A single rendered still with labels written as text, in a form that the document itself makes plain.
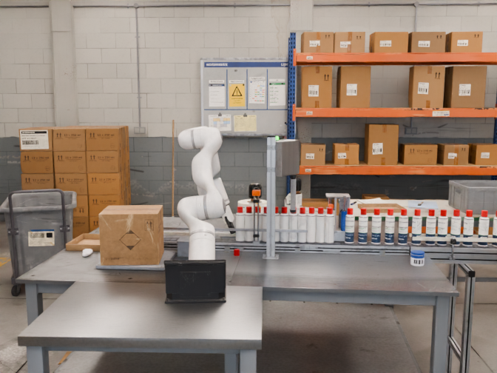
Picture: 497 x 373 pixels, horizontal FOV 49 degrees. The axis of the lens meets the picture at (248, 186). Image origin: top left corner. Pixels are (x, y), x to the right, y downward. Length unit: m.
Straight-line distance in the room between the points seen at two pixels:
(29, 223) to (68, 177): 1.52
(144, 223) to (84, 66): 5.27
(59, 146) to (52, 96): 1.74
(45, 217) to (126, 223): 2.24
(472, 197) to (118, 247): 2.87
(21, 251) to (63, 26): 3.78
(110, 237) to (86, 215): 3.62
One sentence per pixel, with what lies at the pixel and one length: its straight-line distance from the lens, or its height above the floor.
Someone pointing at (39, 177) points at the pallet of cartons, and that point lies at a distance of 6.56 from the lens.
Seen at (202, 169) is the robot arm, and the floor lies 1.35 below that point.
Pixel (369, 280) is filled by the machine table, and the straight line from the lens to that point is 2.74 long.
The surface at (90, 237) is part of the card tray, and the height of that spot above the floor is 0.85.
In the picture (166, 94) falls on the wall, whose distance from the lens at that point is 7.65.
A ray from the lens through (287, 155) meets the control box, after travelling 2.97.
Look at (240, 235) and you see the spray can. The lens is 3.18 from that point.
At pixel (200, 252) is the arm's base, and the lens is 2.45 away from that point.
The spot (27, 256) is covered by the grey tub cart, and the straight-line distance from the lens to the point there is 5.15.
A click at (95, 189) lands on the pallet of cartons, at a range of 6.42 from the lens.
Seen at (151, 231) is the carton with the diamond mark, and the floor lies 1.03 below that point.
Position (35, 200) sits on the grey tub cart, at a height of 0.73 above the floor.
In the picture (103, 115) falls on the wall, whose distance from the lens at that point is 7.86.
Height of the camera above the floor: 1.68
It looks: 9 degrees down
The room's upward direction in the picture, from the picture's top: straight up
